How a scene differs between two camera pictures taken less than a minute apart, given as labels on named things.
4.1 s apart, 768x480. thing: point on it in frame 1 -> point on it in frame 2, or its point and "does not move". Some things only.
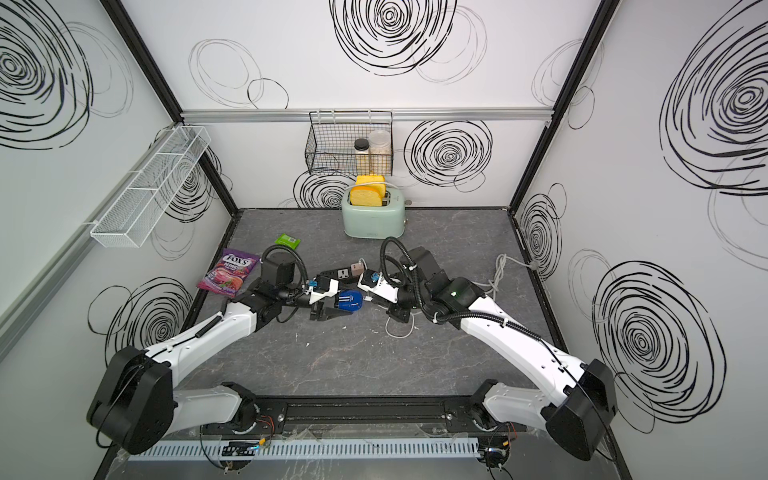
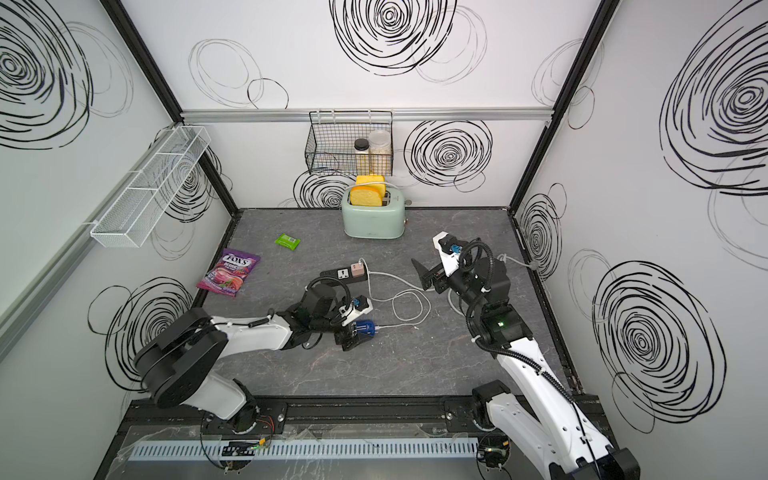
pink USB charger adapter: x=357 y=268 does not move
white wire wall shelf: x=150 y=186 does not move
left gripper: x=326 y=313 -> x=354 y=341
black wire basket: x=355 y=142 does not move
